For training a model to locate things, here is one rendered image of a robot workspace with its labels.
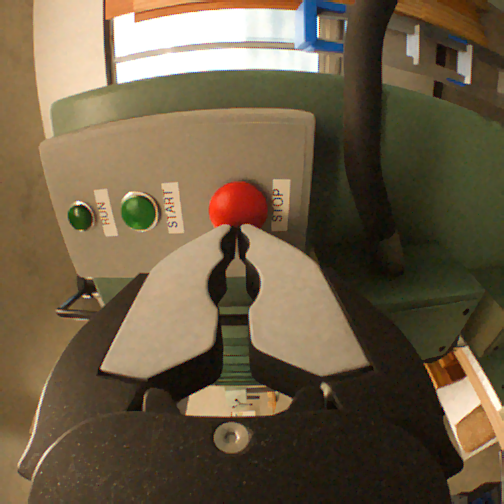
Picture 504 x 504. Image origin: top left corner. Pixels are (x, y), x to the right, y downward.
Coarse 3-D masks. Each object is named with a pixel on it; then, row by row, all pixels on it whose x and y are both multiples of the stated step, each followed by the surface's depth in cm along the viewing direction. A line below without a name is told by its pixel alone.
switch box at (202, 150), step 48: (48, 144) 11; (96, 144) 11; (144, 144) 12; (192, 144) 12; (240, 144) 12; (288, 144) 12; (192, 192) 13; (96, 240) 15; (144, 240) 15; (192, 240) 15; (288, 240) 15
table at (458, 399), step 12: (456, 384) 40; (468, 384) 36; (444, 396) 43; (456, 396) 39; (468, 396) 35; (444, 408) 42; (456, 408) 38; (468, 408) 34; (456, 420) 37; (492, 444) 24; (468, 456) 29
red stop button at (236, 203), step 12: (216, 192) 13; (228, 192) 12; (240, 192) 12; (252, 192) 12; (216, 204) 13; (228, 204) 13; (240, 204) 13; (252, 204) 13; (264, 204) 13; (216, 216) 13; (228, 216) 13; (240, 216) 13; (252, 216) 13; (264, 216) 13
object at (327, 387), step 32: (352, 288) 7; (352, 320) 6; (384, 320) 6; (384, 352) 5; (416, 352) 5; (320, 384) 5; (352, 384) 5; (384, 384) 5; (416, 384) 5; (384, 416) 4; (416, 416) 4; (448, 448) 3
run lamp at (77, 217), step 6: (72, 204) 13; (78, 204) 13; (84, 204) 13; (72, 210) 13; (78, 210) 13; (84, 210) 13; (90, 210) 13; (72, 216) 13; (78, 216) 13; (84, 216) 13; (90, 216) 13; (72, 222) 13; (78, 222) 13; (84, 222) 13; (90, 222) 13; (78, 228) 13; (84, 228) 13; (90, 228) 14
